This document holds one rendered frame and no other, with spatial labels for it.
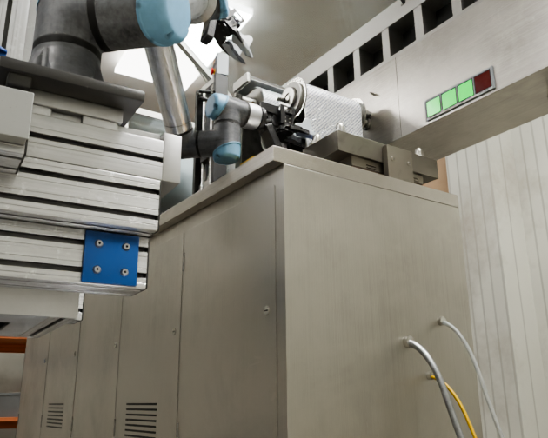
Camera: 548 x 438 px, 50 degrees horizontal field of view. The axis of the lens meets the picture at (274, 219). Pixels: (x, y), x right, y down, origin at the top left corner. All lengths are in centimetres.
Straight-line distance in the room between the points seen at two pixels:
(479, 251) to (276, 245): 204
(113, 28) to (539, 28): 113
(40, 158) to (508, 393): 260
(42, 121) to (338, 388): 84
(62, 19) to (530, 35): 120
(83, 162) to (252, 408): 70
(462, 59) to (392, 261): 68
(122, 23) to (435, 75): 114
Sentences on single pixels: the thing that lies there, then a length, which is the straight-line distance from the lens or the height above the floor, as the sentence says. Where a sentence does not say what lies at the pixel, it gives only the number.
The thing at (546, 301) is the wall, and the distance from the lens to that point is 328.
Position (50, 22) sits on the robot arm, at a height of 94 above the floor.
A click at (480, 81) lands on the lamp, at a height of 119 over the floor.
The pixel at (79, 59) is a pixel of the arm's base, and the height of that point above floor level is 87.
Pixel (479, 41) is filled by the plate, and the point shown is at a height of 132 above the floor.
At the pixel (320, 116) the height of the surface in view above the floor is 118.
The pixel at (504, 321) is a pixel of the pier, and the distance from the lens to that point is 316.
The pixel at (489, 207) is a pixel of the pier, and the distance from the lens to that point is 329.
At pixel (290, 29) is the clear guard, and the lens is 254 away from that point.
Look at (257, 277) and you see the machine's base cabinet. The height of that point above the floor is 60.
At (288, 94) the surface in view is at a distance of 195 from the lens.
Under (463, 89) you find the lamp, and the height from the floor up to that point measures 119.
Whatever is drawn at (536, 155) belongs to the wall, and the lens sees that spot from 344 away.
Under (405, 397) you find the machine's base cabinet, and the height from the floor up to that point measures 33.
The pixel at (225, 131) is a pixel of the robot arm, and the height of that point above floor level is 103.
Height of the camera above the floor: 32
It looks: 17 degrees up
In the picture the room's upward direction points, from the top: 1 degrees counter-clockwise
